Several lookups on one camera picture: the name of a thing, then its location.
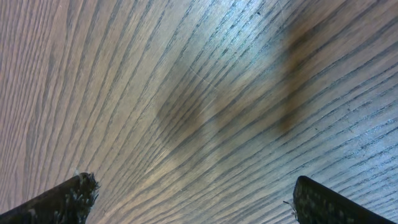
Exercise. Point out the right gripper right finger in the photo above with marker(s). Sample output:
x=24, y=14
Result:
x=313, y=203

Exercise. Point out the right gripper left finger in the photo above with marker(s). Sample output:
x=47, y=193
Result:
x=68, y=202

